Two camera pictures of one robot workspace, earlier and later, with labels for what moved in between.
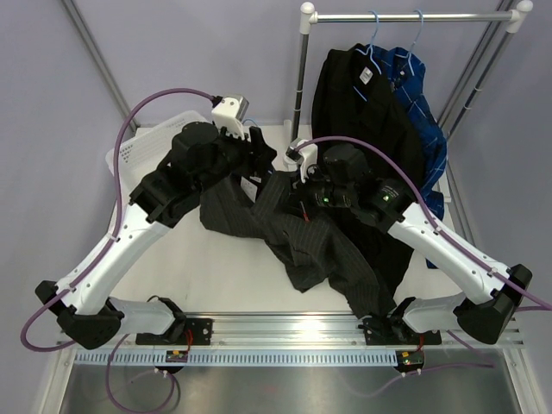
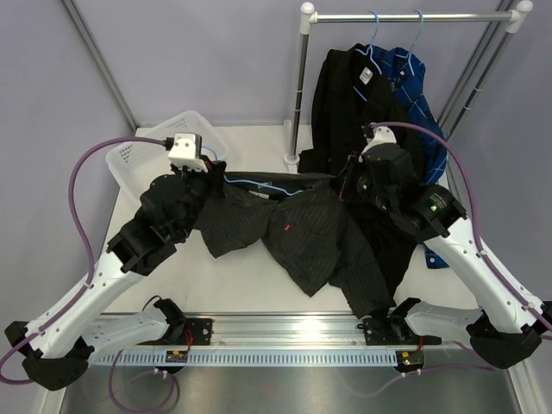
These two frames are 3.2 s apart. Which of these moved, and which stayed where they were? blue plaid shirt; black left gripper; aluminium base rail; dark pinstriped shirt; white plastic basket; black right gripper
Moved: black left gripper; black right gripper; dark pinstriped shirt
Stayed: blue plaid shirt; aluminium base rail; white plastic basket
